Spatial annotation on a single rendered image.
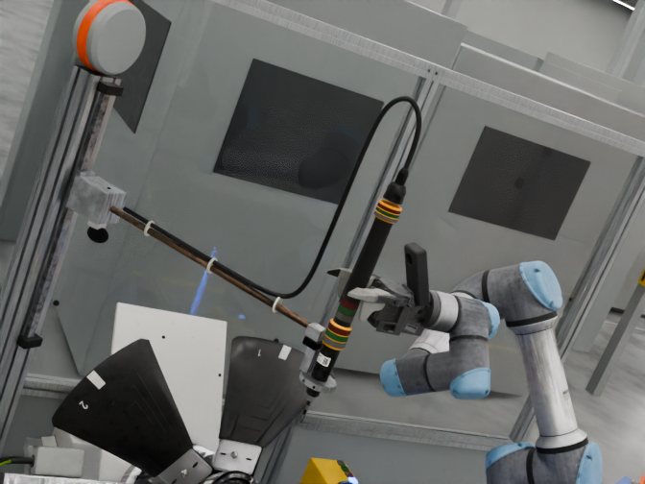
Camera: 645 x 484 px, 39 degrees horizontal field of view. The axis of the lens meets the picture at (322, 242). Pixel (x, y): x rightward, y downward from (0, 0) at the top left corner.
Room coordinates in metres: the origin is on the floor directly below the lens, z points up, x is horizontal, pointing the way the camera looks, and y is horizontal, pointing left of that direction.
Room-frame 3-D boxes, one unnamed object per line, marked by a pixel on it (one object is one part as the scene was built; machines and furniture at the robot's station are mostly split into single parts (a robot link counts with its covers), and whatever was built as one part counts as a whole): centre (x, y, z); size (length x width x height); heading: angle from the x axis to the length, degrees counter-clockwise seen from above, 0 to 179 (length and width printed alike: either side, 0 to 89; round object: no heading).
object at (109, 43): (1.90, 0.57, 1.88); 0.17 x 0.15 x 0.16; 120
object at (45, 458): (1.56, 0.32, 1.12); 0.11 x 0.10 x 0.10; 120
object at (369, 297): (1.57, -0.11, 1.65); 0.09 x 0.03 x 0.06; 141
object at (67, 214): (1.88, 0.53, 1.48); 0.05 x 0.03 x 0.62; 155
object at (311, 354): (1.60, -0.08, 1.51); 0.09 x 0.07 x 0.10; 65
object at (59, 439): (2.00, 0.37, 0.91); 0.17 x 0.16 x 0.11; 30
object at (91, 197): (1.86, 0.48, 1.55); 0.10 x 0.07 x 0.08; 65
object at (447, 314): (1.70, -0.25, 1.65); 0.08 x 0.05 x 0.08; 30
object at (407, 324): (1.65, -0.18, 1.64); 0.12 x 0.08 x 0.09; 120
